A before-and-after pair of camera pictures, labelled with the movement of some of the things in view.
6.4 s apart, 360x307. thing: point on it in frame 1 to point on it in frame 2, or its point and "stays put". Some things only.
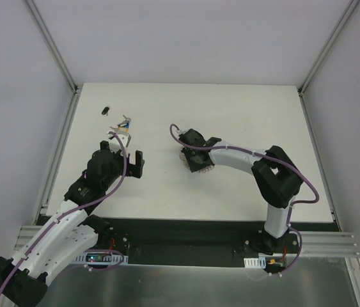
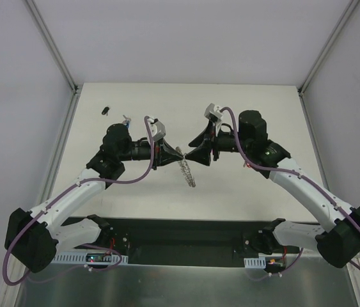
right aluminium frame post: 326,47 stays put
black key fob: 105,111 stays put
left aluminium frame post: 53,47 stays put
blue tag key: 125,123 stays put
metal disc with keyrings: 185,162 to 185,167
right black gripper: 193,158 to 212,145
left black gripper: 123,158 to 159,153
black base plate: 188,242 stays put
